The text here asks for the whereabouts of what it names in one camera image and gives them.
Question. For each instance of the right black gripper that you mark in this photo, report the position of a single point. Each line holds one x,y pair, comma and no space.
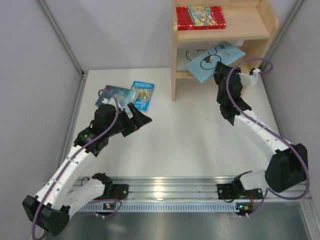
225,75

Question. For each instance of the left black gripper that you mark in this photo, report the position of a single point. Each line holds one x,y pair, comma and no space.
130,120

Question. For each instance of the light blue Gatsby book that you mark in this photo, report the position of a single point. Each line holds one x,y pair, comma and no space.
203,66

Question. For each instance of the pale green Great Gatsby book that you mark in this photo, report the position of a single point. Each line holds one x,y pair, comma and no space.
185,55

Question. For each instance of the red illustrated book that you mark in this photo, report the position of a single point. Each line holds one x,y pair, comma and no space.
200,18

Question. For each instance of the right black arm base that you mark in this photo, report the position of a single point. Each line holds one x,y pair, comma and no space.
229,192

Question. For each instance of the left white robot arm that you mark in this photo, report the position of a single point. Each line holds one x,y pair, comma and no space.
52,207

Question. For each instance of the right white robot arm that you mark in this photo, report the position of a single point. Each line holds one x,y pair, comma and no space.
287,162

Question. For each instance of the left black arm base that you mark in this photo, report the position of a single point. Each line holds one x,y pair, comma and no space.
119,191

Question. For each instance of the dark blue ocean book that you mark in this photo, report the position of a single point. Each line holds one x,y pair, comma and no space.
124,96

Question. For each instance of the bright blue illustrated book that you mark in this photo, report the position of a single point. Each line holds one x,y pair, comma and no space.
145,91

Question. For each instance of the wooden two-tier shelf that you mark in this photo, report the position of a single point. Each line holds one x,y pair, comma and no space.
255,22

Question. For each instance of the right aluminium frame post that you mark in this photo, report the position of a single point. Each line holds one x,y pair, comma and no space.
285,85

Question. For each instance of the aluminium frame post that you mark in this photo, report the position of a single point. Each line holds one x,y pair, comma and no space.
285,85
71,78

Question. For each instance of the left aluminium frame post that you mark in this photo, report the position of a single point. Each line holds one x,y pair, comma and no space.
71,78

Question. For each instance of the aluminium mounting rail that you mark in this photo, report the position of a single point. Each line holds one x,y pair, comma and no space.
172,188

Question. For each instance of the slotted grey cable duct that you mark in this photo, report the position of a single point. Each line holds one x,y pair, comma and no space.
167,207

